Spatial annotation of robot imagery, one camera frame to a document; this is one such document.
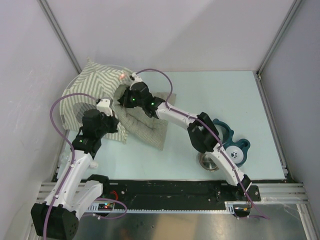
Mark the striped green white pet tent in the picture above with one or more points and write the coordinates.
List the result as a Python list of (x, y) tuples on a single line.
[(71, 109)]

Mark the white slotted cable duct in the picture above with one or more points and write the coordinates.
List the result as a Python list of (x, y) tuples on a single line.
[(99, 209)]

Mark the stainless steel bowl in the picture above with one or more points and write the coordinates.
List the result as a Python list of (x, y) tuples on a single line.
[(207, 163)]

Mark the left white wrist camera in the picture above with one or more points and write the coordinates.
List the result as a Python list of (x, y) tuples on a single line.
[(104, 105)]

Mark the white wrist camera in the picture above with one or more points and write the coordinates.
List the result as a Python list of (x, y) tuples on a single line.
[(104, 105), (135, 78)]

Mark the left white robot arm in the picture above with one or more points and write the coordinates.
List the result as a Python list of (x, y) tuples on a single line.
[(59, 215)]

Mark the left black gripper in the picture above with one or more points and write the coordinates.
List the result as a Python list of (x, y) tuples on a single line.
[(114, 121)]

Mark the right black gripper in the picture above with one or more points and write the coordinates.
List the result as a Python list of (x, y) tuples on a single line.
[(125, 101)]

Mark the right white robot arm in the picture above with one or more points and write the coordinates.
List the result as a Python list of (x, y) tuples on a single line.
[(203, 135)]

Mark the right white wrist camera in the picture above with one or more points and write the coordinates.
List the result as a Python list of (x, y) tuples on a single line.
[(135, 78)]

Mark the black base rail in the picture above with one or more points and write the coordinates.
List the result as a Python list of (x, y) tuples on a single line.
[(171, 195)]

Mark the teal double bowl stand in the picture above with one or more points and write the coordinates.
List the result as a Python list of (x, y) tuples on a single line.
[(236, 150)]

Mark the green checked cushion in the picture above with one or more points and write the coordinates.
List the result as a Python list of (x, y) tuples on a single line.
[(134, 121)]

